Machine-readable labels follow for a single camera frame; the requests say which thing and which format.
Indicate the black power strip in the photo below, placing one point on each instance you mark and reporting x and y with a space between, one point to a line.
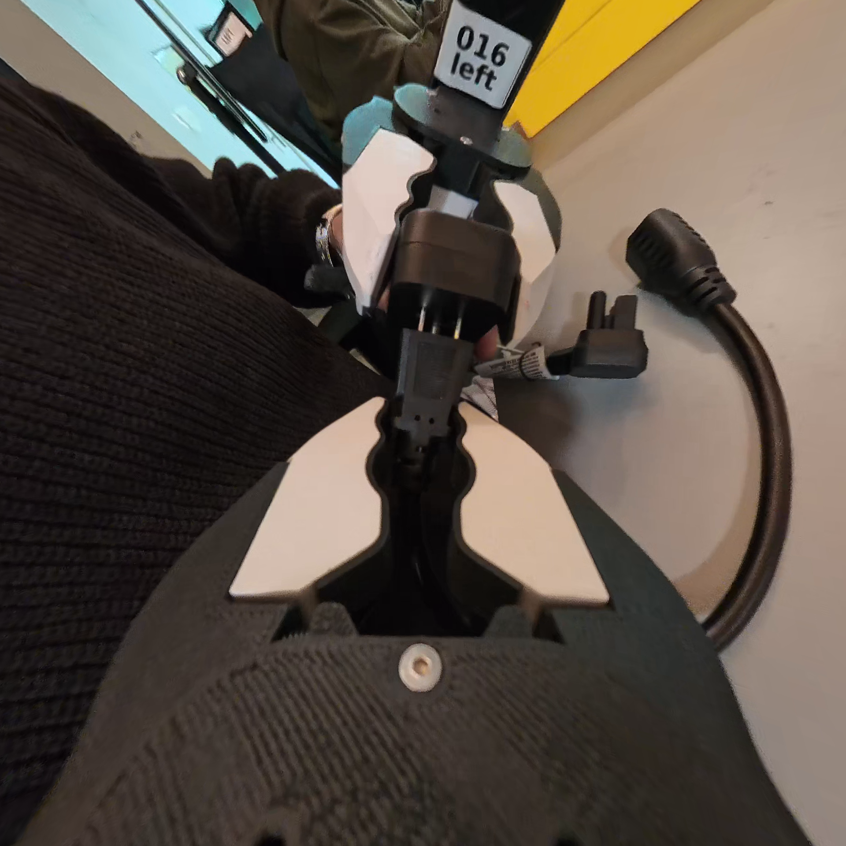
456 264

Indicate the framed marker sign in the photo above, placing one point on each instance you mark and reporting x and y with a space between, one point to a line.
228 33

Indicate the person's left hand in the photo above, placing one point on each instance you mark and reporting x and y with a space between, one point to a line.
343 244

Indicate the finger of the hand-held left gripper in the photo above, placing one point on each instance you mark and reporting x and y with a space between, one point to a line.
529 244
380 205

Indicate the person's leg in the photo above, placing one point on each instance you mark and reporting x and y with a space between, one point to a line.
482 396

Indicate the person's left forearm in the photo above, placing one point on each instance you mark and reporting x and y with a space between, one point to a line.
264 225

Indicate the yellow plastic bin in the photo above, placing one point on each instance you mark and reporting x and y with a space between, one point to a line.
595 53

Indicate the silver wristwatch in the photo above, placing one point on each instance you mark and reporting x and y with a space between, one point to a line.
325 239

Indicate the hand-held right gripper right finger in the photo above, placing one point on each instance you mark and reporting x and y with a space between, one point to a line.
529 522

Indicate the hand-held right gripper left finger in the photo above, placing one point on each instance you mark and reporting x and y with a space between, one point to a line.
317 522

